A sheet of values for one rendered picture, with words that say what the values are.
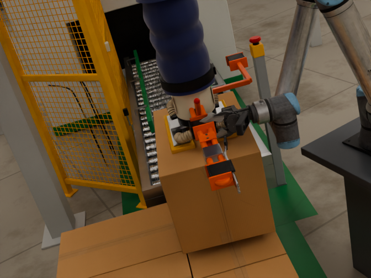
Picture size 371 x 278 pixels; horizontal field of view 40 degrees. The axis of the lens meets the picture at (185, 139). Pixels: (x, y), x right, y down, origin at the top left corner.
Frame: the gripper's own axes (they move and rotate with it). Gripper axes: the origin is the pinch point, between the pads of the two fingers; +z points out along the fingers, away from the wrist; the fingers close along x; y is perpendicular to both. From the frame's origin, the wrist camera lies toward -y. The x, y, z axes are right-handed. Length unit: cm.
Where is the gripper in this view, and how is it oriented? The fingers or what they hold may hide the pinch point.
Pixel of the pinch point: (205, 129)
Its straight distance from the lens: 192.3
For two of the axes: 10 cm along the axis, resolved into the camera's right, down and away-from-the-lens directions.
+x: -2.1, -8.6, -4.7
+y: -1.5, -4.4, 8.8
